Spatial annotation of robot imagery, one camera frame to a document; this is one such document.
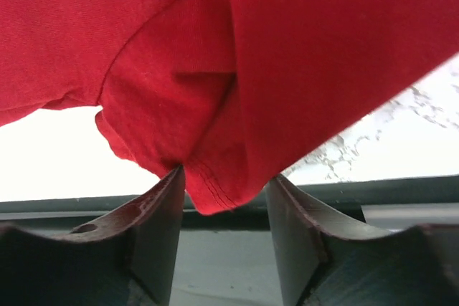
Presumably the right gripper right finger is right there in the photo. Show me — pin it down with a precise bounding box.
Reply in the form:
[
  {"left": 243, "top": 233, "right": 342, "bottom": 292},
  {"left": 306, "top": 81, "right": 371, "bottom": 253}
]
[{"left": 265, "top": 176, "right": 458, "bottom": 305}]

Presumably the dark red t shirt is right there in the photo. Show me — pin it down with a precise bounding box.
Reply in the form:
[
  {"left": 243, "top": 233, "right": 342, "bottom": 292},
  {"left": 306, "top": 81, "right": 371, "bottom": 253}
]
[{"left": 1, "top": 0, "right": 458, "bottom": 214}]

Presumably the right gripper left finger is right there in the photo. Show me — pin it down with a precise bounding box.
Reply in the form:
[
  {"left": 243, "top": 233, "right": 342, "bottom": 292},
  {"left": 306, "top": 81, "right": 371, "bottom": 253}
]
[{"left": 1, "top": 167, "right": 185, "bottom": 305}]

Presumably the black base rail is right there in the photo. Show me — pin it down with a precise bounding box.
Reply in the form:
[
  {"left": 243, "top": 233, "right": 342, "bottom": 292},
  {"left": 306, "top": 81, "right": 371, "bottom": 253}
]
[{"left": 1, "top": 176, "right": 458, "bottom": 231}]

